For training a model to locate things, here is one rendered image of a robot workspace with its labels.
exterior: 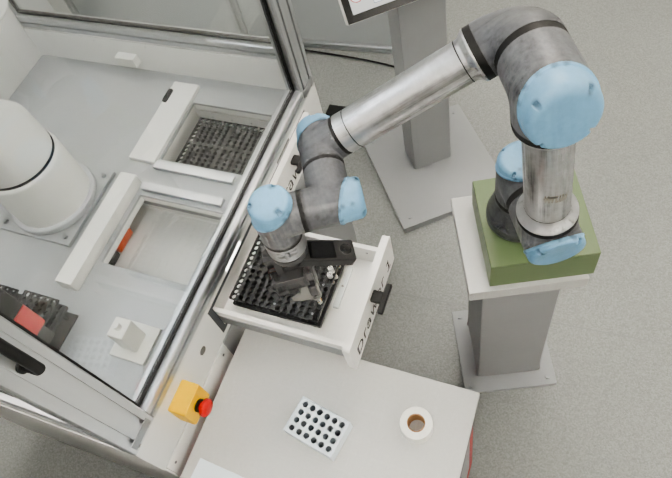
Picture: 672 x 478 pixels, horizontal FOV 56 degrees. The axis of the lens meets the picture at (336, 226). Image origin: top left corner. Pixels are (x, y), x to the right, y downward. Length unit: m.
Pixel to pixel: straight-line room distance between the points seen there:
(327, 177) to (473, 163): 1.64
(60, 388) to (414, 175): 1.83
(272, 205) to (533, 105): 0.43
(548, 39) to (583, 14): 2.36
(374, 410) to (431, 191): 1.31
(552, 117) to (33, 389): 0.86
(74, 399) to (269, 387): 0.52
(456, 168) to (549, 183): 1.54
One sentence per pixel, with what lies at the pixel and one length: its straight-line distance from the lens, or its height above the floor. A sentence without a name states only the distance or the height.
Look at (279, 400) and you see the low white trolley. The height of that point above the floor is 0.76.
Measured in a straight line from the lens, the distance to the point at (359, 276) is 1.51.
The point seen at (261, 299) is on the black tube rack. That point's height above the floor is 0.90.
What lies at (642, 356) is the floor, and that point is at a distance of 2.39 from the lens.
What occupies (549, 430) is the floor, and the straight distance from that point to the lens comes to 2.25.
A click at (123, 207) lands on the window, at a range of 1.15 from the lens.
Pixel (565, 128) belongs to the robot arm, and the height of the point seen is 1.43.
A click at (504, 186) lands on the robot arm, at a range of 1.37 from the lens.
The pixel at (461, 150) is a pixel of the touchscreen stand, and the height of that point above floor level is 0.04.
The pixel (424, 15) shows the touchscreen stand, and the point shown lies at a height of 0.80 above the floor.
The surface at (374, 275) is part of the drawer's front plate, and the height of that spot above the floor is 0.93.
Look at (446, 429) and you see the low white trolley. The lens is 1.45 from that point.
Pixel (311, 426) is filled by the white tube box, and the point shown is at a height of 0.78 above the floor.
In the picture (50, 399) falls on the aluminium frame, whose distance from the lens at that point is 1.13.
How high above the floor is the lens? 2.17
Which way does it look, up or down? 57 degrees down
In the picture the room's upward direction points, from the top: 18 degrees counter-clockwise
